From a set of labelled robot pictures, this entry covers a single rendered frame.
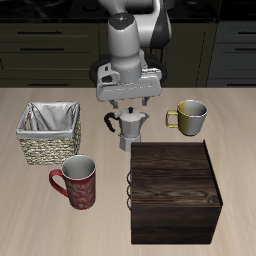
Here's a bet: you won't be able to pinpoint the yellow and white mug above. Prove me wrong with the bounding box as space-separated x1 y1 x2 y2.
165 99 209 137

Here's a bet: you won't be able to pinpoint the silver moka pot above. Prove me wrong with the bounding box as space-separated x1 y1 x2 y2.
103 106 151 153

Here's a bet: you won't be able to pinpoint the dark kitchen cupboards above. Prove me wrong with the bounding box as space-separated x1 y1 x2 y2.
0 0 256 89

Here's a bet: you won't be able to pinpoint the woven basket with white liner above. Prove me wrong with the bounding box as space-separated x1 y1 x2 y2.
15 101 82 166

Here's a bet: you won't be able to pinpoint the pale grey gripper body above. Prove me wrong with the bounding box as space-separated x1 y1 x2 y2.
95 66 163 103

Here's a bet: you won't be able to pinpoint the red patterned mug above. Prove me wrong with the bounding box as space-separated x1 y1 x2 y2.
48 154 97 211

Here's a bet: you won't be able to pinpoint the dark wooden cabinet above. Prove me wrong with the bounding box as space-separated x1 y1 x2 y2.
125 139 224 246

